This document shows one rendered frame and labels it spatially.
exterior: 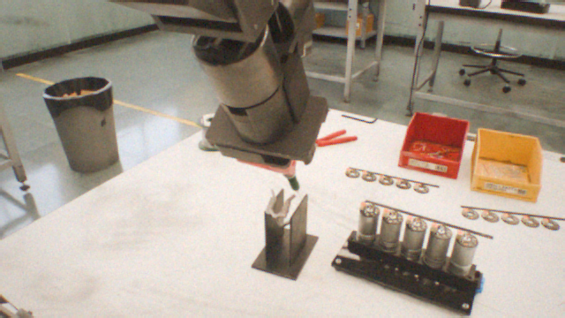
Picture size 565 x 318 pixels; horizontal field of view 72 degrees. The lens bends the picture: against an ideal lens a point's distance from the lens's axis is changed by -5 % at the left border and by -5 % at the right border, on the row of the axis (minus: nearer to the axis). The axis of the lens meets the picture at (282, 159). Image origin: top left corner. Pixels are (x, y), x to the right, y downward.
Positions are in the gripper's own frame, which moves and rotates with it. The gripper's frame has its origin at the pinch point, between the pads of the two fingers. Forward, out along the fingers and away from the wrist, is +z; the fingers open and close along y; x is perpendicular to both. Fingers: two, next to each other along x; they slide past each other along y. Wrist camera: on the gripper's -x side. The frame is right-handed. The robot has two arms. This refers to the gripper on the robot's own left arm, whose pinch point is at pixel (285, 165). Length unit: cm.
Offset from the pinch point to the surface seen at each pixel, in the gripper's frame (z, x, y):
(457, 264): 8.6, 3.6, -19.8
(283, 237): 11.5, 4.8, 1.2
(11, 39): 176, -155, 387
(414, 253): 9.5, 3.3, -15.0
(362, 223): 8.2, 1.6, -8.5
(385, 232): 8.2, 2.1, -11.4
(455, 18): 147, -185, -14
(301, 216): 6.0, 3.3, -1.8
